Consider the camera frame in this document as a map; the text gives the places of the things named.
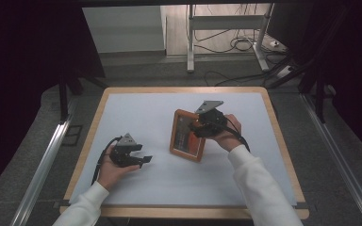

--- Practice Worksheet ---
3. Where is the white metal desk frame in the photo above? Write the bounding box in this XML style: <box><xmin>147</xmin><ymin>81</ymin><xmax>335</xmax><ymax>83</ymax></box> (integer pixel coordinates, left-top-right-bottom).
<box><xmin>186</xmin><ymin>3</ymin><xmax>275</xmax><ymax>74</ymax></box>

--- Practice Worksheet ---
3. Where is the wooden photo frame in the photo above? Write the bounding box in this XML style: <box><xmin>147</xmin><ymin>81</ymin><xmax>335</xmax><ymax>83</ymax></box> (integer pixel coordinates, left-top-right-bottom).
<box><xmin>169</xmin><ymin>108</ymin><xmax>207</xmax><ymax>164</ymax></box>

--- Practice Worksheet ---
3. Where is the person's left hand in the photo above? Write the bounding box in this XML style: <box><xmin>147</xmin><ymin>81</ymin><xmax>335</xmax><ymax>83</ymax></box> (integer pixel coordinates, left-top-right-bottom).
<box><xmin>97</xmin><ymin>145</ymin><xmax>141</xmax><ymax>192</ymax></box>

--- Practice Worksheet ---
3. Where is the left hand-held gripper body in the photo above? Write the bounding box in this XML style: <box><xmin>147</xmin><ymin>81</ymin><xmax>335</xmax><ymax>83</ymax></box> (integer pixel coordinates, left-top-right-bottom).
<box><xmin>108</xmin><ymin>133</ymin><xmax>140</xmax><ymax>169</ymax></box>

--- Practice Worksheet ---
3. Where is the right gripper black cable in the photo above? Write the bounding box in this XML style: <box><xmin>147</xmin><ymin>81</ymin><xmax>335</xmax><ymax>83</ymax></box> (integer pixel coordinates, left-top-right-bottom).
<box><xmin>215</xmin><ymin>116</ymin><xmax>252</xmax><ymax>153</ymax></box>

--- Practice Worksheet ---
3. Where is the long black floor cable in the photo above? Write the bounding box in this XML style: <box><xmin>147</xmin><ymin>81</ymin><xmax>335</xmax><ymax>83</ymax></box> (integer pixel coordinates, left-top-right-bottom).
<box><xmin>204</xmin><ymin>56</ymin><xmax>294</xmax><ymax>88</ymax></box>

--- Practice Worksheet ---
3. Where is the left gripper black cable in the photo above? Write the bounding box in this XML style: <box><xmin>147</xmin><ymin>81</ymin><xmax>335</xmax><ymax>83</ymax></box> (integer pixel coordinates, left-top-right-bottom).
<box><xmin>90</xmin><ymin>136</ymin><xmax>123</xmax><ymax>186</ymax></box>

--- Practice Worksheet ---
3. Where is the black floor cable bundle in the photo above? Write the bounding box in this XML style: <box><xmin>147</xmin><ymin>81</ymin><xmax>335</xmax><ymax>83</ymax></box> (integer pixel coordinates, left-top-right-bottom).
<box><xmin>193</xmin><ymin>28</ymin><xmax>288</xmax><ymax>55</ymax></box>

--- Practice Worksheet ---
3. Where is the white power strip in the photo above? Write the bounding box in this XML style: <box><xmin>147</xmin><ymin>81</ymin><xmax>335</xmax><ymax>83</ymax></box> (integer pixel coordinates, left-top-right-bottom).
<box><xmin>276</xmin><ymin>64</ymin><xmax>297</xmax><ymax>79</ymax></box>

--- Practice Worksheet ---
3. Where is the white table mat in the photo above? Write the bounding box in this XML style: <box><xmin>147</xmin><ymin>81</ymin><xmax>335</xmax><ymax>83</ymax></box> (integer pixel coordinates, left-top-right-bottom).
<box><xmin>69</xmin><ymin>92</ymin><xmax>298</xmax><ymax>207</ymax></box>

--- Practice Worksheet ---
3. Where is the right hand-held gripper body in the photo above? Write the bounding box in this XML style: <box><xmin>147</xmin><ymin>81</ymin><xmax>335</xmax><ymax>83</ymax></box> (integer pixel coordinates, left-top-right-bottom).
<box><xmin>195</xmin><ymin>100</ymin><xmax>227</xmax><ymax>138</ymax></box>

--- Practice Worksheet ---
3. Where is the white panel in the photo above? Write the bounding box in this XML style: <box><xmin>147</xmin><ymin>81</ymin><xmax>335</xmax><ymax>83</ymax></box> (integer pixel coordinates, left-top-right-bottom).
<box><xmin>82</xmin><ymin>5</ymin><xmax>167</xmax><ymax>54</ymax></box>

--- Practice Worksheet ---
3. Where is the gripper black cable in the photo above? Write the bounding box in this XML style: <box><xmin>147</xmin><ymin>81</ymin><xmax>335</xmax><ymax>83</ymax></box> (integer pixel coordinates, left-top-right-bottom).
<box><xmin>215</xmin><ymin>116</ymin><xmax>252</xmax><ymax>153</ymax></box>
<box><xmin>90</xmin><ymin>136</ymin><xmax>123</xmax><ymax>186</ymax></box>

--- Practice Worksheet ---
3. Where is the black metal stand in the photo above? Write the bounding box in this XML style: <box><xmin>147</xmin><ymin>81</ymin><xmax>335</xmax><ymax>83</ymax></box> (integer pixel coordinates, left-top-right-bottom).
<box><xmin>297</xmin><ymin>60</ymin><xmax>328</xmax><ymax>124</ymax></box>
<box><xmin>57</xmin><ymin>69</ymin><xmax>108</xmax><ymax>122</ymax></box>

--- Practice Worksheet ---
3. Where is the aluminium rail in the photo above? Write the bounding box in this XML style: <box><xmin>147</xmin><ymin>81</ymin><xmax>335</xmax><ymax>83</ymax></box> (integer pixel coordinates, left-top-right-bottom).
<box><xmin>299</xmin><ymin>93</ymin><xmax>362</xmax><ymax>226</ymax></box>
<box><xmin>9</xmin><ymin>115</ymin><xmax>74</xmax><ymax>226</ymax></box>

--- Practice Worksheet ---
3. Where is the person's right hand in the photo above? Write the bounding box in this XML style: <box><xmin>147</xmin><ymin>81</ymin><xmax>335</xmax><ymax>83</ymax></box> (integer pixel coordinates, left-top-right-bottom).
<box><xmin>211</xmin><ymin>113</ymin><xmax>243</xmax><ymax>153</ymax></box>

